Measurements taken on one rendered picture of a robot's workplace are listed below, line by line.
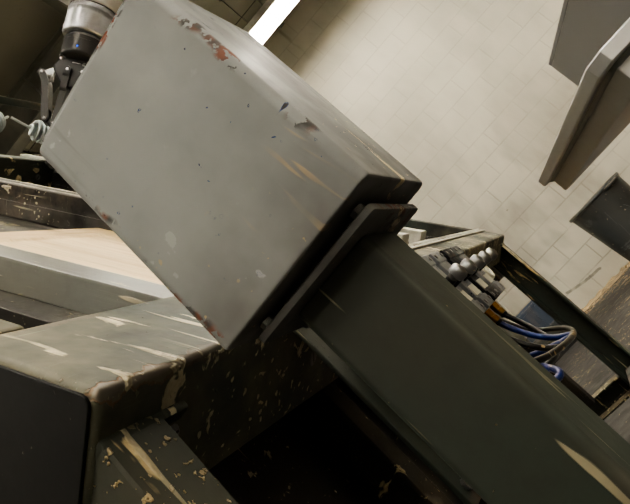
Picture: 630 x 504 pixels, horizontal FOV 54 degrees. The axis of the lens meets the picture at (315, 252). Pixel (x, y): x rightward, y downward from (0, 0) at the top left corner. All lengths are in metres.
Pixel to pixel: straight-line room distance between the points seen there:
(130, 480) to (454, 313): 0.21
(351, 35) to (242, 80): 6.55
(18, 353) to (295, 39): 6.66
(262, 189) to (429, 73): 6.28
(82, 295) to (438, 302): 0.49
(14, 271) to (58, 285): 0.07
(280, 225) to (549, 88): 6.23
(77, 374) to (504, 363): 0.25
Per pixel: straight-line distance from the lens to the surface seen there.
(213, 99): 0.33
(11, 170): 1.94
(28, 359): 0.43
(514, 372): 0.32
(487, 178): 6.26
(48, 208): 1.36
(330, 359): 0.58
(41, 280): 0.77
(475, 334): 0.32
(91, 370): 0.42
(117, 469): 0.40
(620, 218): 5.15
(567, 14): 0.79
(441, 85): 6.52
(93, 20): 1.22
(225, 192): 0.32
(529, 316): 5.12
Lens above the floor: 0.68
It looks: 14 degrees up
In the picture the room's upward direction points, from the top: 47 degrees counter-clockwise
